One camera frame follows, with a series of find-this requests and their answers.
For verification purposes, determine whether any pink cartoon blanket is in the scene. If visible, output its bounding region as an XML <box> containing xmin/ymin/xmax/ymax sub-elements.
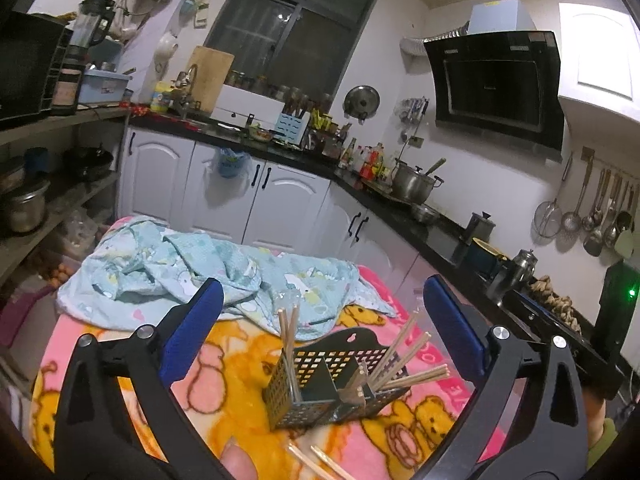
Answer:
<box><xmin>29</xmin><ymin>214</ymin><xmax>509</xmax><ymax>480</ymax></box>

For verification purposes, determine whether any black range hood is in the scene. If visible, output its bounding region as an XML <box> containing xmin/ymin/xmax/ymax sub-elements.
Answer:
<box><xmin>424</xmin><ymin>30</ymin><xmax>565</xmax><ymax>162</ymax></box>

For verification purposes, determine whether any blue plastic bag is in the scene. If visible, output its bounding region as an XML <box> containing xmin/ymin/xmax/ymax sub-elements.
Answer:
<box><xmin>217</xmin><ymin>148</ymin><xmax>250</xmax><ymax>179</ymax></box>

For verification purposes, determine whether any hanging pot lid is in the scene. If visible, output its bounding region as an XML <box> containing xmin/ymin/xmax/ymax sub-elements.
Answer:
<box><xmin>343</xmin><ymin>86</ymin><xmax>381</xmax><ymax>124</ymax></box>

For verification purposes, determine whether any black microwave oven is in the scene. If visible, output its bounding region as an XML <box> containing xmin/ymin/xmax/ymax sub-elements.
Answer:
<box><xmin>0</xmin><ymin>11</ymin><xmax>72</xmax><ymax>130</ymax></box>

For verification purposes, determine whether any light blue towel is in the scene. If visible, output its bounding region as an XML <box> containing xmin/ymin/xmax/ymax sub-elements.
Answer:
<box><xmin>55</xmin><ymin>214</ymin><xmax>399</xmax><ymax>340</ymax></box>

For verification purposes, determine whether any dark green utensil basket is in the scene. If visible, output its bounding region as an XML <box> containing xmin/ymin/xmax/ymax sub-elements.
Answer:
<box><xmin>262</xmin><ymin>327</ymin><xmax>409</xmax><ymax>430</ymax></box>

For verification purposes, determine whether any steel pot on shelf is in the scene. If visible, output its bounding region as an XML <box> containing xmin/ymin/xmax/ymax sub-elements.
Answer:
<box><xmin>3</xmin><ymin>178</ymin><xmax>50</xmax><ymax>234</ymax></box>

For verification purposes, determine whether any black lidded canister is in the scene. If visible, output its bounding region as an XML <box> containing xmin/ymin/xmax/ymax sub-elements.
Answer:
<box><xmin>462</xmin><ymin>211</ymin><xmax>496</xmax><ymax>244</ymax></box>

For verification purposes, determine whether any blender with black lid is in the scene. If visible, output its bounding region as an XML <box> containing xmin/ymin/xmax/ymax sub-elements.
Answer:
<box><xmin>64</xmin><ymin>0</ymin><xmax>115</xmax><ymax>65</ymax></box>

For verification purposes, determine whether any person's thumb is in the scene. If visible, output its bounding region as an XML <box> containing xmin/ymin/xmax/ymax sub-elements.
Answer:
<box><xmin>220</xmin><ymin>439</ymin><xmax>258</xmax><ymax>480</ymax></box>

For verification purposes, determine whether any stainless steel stock pot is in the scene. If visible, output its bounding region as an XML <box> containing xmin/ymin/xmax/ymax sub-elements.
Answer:
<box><xmin>392</xmin><ymin>158</ymin><xmax>447</xmax><ymax>204</ymax></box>

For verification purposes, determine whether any red sauce bottle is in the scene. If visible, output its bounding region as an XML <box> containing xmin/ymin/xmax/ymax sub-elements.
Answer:
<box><xmin>359</xmin><ymin>142</ymin><xmax>384</xmax><ymax>181</ymax></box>

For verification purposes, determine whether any dark kitchen window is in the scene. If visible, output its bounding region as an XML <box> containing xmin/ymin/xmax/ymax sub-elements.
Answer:
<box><xmin>204</xmin><ymin>0</ymin><xmax>376</xmax><ymax>102</ymax></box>

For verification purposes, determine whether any wooden cutting board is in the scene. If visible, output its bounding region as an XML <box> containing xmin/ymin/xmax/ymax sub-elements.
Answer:
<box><xmin>188</xmin><ymin>46</ymin><xmax>234</xmax><ymax>116</ymax></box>

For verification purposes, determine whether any white upper cabinet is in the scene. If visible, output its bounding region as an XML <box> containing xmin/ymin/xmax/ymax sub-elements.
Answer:
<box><xmin>559</xmin><ymin>2</ymin><xmax>639</xmax><ymax>122</ymax></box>

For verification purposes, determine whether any steel kettle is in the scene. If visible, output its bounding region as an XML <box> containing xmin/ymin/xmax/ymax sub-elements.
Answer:
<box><xmin>487</xmin><ymin>249</ymin><xmax>538</xmax><ymax>304</ymax></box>

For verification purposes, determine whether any light blue plastic box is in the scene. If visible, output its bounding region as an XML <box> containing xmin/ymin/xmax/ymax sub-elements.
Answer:
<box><xmin>78</xmin><ymin>68</ymin><xmax>131</xmax><ymax>105</ymax></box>

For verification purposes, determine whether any blue enamel pot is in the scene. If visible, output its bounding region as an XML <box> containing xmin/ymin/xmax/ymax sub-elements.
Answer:
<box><xmin>464</xmin><ymin>237</ymin><xmax>509</xmax><ymax>278</ymax></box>

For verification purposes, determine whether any blue knife block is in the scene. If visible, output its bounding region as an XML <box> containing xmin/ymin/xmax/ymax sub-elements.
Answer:
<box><xmin>274</xmin><ymin>112</ymin><xmax>310</xmax><ymax>145</ymax></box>

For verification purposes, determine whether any hanging steel ladle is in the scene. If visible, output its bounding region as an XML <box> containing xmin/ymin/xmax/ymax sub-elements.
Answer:
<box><xmin>562</xmin><ymin>155</ymin><xmax>593</xmax><ymax>234</ymax></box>

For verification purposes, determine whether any hanging wire skimmer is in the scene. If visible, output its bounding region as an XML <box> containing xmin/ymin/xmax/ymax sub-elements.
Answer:
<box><xmin>533</xmin><ymin>153</ymin><xmax>574</xmax><ymax>240</ymax></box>

